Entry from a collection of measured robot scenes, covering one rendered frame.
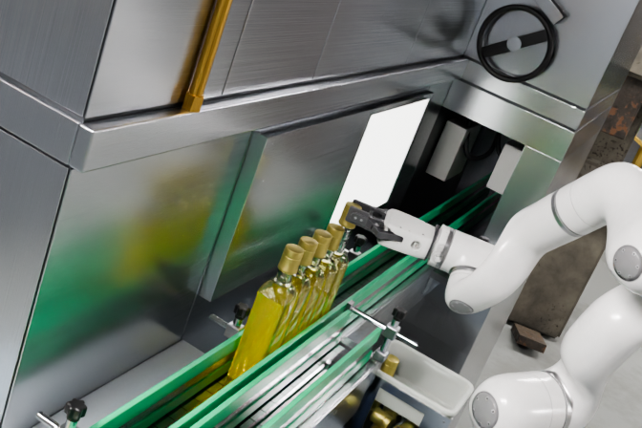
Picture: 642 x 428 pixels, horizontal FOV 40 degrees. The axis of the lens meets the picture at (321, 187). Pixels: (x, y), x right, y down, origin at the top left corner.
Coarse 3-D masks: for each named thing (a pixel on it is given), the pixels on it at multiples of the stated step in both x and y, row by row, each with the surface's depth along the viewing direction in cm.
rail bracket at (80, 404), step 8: (72, 400) 122; (80, 400) 123; (72, 408) 121; (80, 408) 122; (40, 416) 125; (48, 416) 125; (72, 416) 122; (80, 416) 122; (48, 424) 125; (56, 424) 124; (64, 424) 124; (72, 424) 123
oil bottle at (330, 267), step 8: (320, 264) 171; (328, 264) 171; (328, 272) 171; (328, 280) 172; (328, 288) 174; (320, 296) 172; (320, 304) 175; (312, 312) 173; (320, 312) 178; (312, 320) 175
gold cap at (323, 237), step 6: (318, 234) 164; (324, 234) 165; (330, 234) 166; (318, 240) 164; (324, 240) 164; (330, 240) 165; (318, 246) 164; (324, 246) 165; (318, 252) 165; (324, 252) 165
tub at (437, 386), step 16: (400, 352) 206; (416, 352) 205; (400, 368) 206; (416, 368) 205; (432, 368) 203; (400, 384) 189; (416, 384) 205; (432, 384) 204; (448, 384) 202; (464, 384) 200; (432, 400) 202; (448, 400) 202; (464, 400) 193; (448, 416) 188
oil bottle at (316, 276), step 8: (312, 272) 166; (320, 272) 167; (312, 280) 165; (320, 280) 167; (312, 288) 166; (320, 288) 170; (312, 296) 168; (312, 304) 170; (304, 312) 168; (304, 320) 170; (296, 328) 169; (304, 328) 173
